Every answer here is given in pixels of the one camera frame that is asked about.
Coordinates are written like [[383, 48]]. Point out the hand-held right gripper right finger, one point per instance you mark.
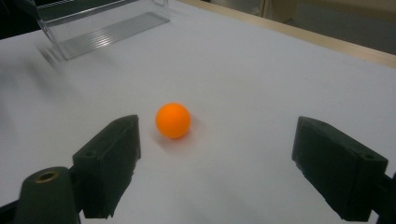
[[336, 165]]

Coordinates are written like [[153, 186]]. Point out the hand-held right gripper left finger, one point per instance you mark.
[[106, 161]]

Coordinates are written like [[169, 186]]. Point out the orange ping-pong ball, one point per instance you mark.
[[172, 120]]

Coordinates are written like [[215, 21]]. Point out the clear plastic container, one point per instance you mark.
[[106, 35]]

